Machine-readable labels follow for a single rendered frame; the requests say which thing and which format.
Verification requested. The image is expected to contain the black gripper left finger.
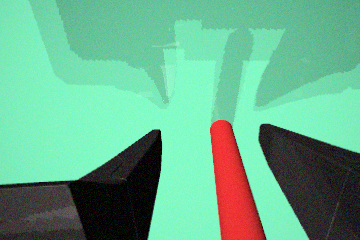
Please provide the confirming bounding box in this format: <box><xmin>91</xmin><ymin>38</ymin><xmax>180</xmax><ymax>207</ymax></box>
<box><xmin>0</xmin><ymin>129</ymin><xmax>162</xmax><ymax>240</ymax></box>

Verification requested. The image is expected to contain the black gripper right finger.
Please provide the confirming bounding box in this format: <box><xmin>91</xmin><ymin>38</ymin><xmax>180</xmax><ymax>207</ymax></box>
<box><xmin>258</xmin><ymin>123</ymin><xmax>360</xmax><ymax>240</ymax></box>

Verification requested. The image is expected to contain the red peg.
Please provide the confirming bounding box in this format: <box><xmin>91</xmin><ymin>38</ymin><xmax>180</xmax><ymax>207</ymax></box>
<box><xmin>210</xmin><ymin>120</ymin><xmax>266</xmax><ymax>240</ymax></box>

